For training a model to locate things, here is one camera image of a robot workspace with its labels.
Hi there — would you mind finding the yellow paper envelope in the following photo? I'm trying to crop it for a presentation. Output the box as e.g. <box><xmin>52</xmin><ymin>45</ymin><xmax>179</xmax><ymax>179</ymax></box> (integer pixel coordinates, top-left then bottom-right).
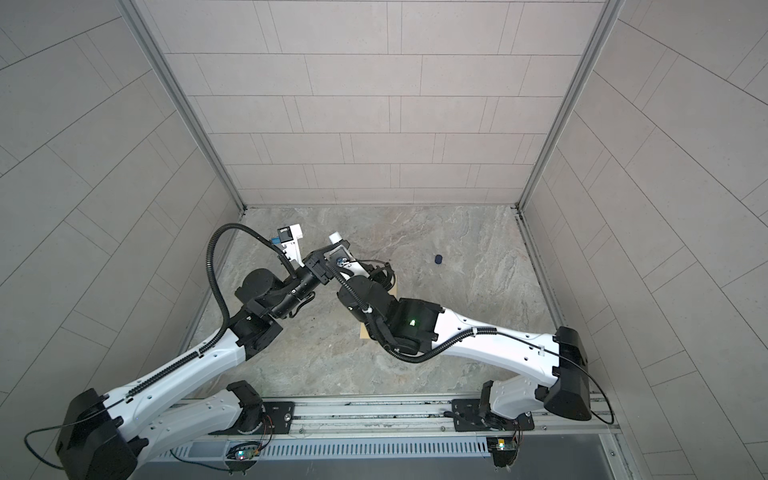
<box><xmin>359</xmin><ymin>285</ymin><xmax>398</xmax><ymax>340</ymax></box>

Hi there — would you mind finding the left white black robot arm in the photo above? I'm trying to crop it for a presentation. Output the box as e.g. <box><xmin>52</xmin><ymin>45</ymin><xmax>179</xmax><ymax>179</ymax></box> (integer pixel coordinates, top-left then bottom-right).
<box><xmin>55</xmin><ymin>251</ymin><xmax>344</xmax><ymax>479</ymax></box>

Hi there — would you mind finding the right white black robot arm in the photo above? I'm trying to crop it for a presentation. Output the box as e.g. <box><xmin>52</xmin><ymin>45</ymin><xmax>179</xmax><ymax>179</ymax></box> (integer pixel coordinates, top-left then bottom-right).
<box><xmin>332</xmin><ymin>258</ymin><xmax>592</xmax><ymax>421</ymax></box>

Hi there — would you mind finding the left green circuit board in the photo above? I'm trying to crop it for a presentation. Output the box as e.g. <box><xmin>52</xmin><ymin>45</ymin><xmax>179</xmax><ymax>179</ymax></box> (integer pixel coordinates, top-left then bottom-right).
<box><xmin>225</xmin><ymin>441</ymin><xmax>262</xmax><ymax>471</ymax></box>

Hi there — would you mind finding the green circuit board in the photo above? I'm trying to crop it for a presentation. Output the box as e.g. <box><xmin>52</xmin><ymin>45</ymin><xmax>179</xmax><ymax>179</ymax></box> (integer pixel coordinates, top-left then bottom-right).
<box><xmin>225</xmin><ymin>441</ymin><xmax>262</xmax><ymax>471</ymax></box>
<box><xmin>486</xmin><ymin>437</ymin><xmax>520</xmax><ymax>468</ymax></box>

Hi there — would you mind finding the right green circuit board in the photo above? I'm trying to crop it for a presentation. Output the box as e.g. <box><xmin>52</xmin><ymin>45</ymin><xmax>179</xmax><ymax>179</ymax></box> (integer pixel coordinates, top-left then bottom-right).
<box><xmin>486</xmin><ymin>437</ymin><xmax>520</xmax><ymax>468</ymax></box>

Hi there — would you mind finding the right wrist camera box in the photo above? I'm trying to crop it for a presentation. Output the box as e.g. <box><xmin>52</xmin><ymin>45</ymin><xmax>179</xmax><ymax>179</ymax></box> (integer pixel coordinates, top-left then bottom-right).
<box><xmin>325</xmin><ymin>241</ymin><xmax>369</xmax><ymax>280</ymax></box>

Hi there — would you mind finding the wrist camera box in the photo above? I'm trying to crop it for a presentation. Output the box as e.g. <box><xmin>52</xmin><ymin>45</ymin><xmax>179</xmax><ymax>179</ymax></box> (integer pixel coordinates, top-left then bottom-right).
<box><xmin>277</xmin><ymin>224</ymin><xmax>304</xmax><ymax>266</ymax></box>
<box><xmin>325</xmin><ymin>241</ymin><xmax>369</xmax><ymax>280</ymax></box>

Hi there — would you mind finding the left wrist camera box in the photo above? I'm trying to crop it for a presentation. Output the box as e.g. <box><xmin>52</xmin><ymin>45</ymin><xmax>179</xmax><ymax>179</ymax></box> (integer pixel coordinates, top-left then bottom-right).
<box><xmin>277</xmin><ymin>224</ymin><xmax>304</xmax><ymax>266</ymax></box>

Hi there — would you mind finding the right black corrugated cable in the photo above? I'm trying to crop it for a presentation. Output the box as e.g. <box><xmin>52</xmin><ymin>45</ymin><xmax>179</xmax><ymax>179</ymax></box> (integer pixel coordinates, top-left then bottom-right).
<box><xmin>329</xmin><ymin>263</ymin><xmax>499</xmax><ymax>365</ymax></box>

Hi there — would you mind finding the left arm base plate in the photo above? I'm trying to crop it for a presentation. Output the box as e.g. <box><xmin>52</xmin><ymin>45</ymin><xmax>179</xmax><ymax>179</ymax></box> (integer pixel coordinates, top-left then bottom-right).
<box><xmin>236</xmin><ymin>401</ymin><xmax>295</xmax><ymax>435</ymax></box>

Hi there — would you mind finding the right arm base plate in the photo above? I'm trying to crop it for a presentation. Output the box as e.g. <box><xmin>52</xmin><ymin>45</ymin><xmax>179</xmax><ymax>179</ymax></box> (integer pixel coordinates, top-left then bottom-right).
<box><xmin>443</xmin><ymin>399</ymin><xmax>535</xmax><ymax>432</ymax></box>

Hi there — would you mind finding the white slotted cable duct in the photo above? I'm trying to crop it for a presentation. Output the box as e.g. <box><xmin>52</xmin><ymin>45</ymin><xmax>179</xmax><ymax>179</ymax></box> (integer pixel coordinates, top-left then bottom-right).
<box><xmin>158</xmin><ymin>436</ymin><xmax>490</xmax><ymax>462</ymax></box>

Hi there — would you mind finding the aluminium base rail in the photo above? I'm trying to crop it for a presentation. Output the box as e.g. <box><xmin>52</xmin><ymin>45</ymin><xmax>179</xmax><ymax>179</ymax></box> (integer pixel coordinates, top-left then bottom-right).
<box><xmin>257</xmin><ymin>392</ymin><xmax>619</xmax><ymax>442</ymax></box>

